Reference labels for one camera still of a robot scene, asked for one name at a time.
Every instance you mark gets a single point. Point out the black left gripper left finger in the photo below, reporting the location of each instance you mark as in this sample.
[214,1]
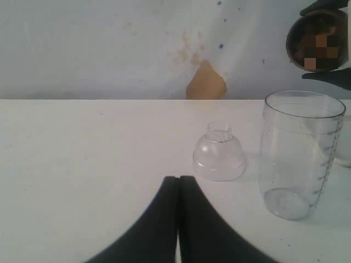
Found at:
[153,237]

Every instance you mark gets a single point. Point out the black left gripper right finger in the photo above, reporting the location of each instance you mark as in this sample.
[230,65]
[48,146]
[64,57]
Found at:
[204,235]

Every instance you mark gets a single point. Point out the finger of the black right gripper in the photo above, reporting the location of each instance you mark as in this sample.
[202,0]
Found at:
[324,4]
[340,78]

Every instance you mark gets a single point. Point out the brown wooden bowl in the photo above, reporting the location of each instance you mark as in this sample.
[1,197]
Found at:
[333,17]

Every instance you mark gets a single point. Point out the brown chocolate pieces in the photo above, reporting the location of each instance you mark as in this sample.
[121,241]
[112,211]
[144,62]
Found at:
[317,49]

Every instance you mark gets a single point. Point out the clear plastic shaker cup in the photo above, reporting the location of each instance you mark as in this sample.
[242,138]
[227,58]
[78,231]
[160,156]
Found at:
[298,144]

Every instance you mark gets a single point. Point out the clear dome shaker lid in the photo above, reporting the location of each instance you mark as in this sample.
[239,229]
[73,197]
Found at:
[218,155]

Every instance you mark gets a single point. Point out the translucent plastic container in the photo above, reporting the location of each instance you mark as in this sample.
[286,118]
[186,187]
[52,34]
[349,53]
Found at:
[342,154]

